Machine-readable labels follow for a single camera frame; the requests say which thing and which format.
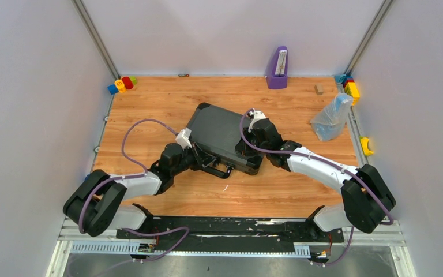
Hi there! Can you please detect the yellow lego block stack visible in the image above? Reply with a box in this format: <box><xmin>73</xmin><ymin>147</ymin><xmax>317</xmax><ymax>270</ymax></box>
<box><xmin>342</xmin><ymin>76</ymin><xmax>360</xmax><ymax>106</ymax></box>

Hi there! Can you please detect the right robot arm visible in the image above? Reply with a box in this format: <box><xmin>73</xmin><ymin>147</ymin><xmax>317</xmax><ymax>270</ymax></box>
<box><xmin>239</xmin><ymin>116</ymin><xmax>396</xmax><ymax>241</ymax></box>

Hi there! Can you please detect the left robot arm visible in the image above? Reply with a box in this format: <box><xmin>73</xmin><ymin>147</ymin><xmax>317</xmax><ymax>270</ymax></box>
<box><xmin>63</xmin><ymin>143</ymin><xmax>217</xmax><ymax>238</ymax></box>

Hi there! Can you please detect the clear plastic bag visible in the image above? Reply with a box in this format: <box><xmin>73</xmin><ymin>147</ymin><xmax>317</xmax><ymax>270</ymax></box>
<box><xmin>310</xmin><ymin>93</ymin><xmax>354</xmax><ymax>141</ymax></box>

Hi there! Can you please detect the green cylinder block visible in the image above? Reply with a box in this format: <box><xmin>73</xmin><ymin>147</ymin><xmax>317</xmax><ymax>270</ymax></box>
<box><xmin>130</xmin><ymin>76</ymin><xmax>138</xmax><ymax>85</ymax></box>

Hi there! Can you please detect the red cylinder block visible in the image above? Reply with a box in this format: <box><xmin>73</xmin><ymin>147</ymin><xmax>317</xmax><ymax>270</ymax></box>
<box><xmin>122</xmin><ymin>76</ymin><xmax>134</xmax><ymax>90</ymax></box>

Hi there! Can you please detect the small wooden block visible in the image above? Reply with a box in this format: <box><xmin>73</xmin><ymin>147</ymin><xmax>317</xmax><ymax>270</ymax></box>
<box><xmin>314</xmin><ymin>84</ymin><xmax>324</xmax><ymax>95</ymax></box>

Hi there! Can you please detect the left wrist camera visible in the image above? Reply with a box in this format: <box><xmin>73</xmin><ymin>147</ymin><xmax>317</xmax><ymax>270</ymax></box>
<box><xmin>175</xmin><ymin>128</ymin><xmax>192</xmax><ymax>149</ymax></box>

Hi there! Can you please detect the yellow curved block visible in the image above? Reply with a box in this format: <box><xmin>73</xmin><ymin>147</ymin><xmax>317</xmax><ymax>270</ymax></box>
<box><xmin>359</xmin><ymin>137</ymin><xmax>374</xmax><ymax>156</ymax></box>

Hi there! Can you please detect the yellow cylinder block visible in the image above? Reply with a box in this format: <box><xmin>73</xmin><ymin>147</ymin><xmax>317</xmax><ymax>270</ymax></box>
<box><xmin>114</xmin><ymin>79</ymin><xmax>127</xmax><ymax>93</ymax></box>

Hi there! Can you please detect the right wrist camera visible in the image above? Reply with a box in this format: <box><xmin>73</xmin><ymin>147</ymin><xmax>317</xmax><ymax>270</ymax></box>
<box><xmin>247</xmin><ymin>109</ymin><xmax>266</xmax><ymax>133</ymax></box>

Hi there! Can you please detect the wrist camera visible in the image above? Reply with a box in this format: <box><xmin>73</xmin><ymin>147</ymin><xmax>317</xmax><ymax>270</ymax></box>
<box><xmin>247</xmin><ymin>109</ymin><xmax>266</xmax><ymax>133</ymax></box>
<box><xmin>175</xmin><ymin>128</ymin><xmax>192</xmax><ymax>149</ymax></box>

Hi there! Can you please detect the purple metronome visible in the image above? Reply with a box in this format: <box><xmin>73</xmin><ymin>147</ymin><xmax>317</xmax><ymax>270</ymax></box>
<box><xmin>265</xmin><ymin>46</ymin><xmax>288</xmax><ymax>89</ymax></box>

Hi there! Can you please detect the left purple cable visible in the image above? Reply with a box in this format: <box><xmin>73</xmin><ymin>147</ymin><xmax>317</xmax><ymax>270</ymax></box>
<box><xmin>65</xmin><ymin>118</ymin><xmax>190</xmax><ymax>277</ymax></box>

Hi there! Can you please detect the black poker case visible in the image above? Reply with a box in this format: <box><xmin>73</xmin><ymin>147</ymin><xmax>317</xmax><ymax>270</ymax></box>
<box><xmin>186</xmin><ymin>102</ymin><xmax>264</xmax><ymax>179</ymax></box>

